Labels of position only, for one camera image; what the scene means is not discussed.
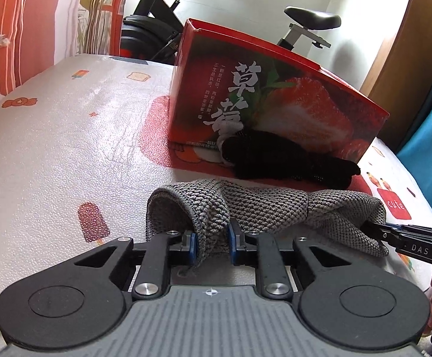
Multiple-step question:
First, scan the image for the brown wooden furniture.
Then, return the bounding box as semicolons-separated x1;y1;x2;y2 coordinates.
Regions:
359;0;432;149

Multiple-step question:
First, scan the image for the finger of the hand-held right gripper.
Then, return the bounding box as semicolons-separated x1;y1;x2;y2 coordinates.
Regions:
361;222;403;248

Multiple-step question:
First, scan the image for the grey knitted cloth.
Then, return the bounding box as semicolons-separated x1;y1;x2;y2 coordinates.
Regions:
145;179;388;268

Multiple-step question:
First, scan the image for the black exercise bike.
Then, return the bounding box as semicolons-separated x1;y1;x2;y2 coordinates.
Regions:
121;0;341;64

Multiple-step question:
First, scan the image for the red strawberry print box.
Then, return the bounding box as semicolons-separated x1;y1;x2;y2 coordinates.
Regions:
168;18;391;164

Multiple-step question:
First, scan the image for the black knitted cloth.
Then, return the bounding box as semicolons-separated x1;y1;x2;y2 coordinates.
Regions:
220;130;361;190

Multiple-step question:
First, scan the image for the leaf print curtain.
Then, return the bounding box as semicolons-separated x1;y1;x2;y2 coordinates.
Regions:
0;0;135;97

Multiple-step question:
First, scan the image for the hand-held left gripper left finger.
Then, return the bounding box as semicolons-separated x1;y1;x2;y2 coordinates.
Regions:
73;231;198;300

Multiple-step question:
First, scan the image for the cartoon print mat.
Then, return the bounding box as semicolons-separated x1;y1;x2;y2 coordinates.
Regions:
0;53;432;317

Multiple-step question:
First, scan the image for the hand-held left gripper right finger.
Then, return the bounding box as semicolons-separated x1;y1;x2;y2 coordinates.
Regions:
228;219;352;300

